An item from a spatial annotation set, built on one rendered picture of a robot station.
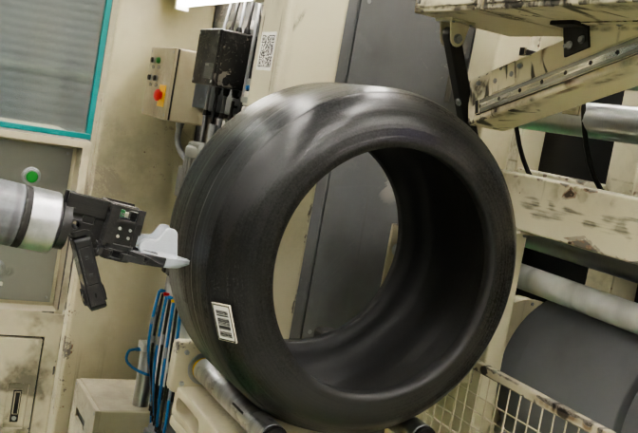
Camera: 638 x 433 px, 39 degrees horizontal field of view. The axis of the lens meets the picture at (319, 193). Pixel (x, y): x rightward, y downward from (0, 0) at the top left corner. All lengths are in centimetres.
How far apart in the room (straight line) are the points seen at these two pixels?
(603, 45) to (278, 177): 61
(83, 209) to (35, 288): 71
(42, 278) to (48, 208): 73
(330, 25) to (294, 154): 49
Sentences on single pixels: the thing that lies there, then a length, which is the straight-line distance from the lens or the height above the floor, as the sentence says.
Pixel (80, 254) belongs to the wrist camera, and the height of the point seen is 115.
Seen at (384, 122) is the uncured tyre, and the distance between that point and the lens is 140.
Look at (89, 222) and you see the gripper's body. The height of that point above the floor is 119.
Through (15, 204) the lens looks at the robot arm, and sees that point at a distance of 131.
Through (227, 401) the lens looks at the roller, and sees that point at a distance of 157.
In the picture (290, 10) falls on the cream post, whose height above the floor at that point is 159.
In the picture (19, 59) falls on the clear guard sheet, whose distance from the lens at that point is 196.
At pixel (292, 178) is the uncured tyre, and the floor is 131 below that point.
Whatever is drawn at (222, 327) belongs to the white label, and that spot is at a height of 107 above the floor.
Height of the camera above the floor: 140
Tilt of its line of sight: 5 degrees down
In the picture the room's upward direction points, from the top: 10 degrees clockwise
